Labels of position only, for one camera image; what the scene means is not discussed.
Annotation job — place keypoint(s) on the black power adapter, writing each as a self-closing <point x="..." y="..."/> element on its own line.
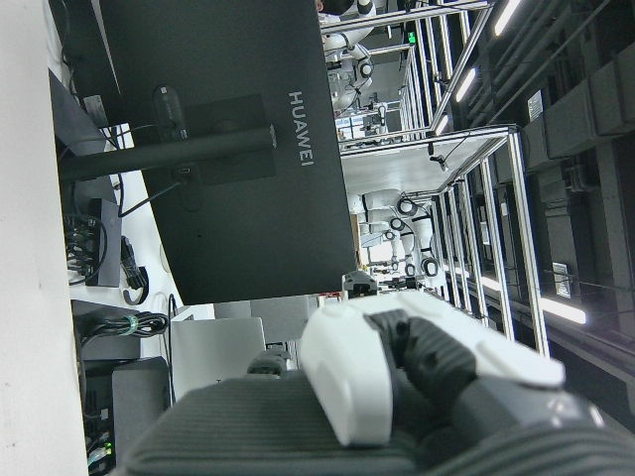
<point x="168" y="111"/>

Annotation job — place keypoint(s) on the black Huawei monitor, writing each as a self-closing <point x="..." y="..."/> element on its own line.
<point x="238" y="59"/>

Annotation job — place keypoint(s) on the dark grey computer case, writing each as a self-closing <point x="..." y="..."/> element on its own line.
<point x="139" y="396"/>

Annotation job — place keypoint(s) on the black network device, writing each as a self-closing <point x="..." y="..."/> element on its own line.
<point x="96" y="411"/>

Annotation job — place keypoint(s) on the green exit sign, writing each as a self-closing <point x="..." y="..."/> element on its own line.
<point x="411" y="36"/>

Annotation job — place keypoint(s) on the aluminium frame cell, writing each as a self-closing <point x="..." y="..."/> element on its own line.
<point x="522" y="198"/>
<point x="397" y="16"/>

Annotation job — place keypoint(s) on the black docking box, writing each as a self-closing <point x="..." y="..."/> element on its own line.
<point x="109" y="238"/>

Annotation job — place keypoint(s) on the right robot hand white grey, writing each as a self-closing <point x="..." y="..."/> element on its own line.
<point x="248" y="426"/>

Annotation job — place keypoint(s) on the black monitor stand pole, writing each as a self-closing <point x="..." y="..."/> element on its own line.
<point x="149" y="151"/>

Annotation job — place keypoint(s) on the ceiling strip light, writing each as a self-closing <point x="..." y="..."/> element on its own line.
<point x="506" y="17"/>
<point x="465" y="84"/>
<point x="441" y="125"/>
<point x="563" y="308"/>

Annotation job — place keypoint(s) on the white humanoid robot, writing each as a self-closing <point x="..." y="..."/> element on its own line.
<point x="379" y="201"/>
<point x="342" y="39"/>

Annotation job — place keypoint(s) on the black computer monitor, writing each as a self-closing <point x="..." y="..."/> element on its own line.
<point x="84" y="30"/>

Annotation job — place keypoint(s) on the white computer case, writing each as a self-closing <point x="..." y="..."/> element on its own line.
<point x="213" y="352"/>

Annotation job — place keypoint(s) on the small black frame camera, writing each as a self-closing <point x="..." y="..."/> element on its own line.
<point x="437" y="158"/>

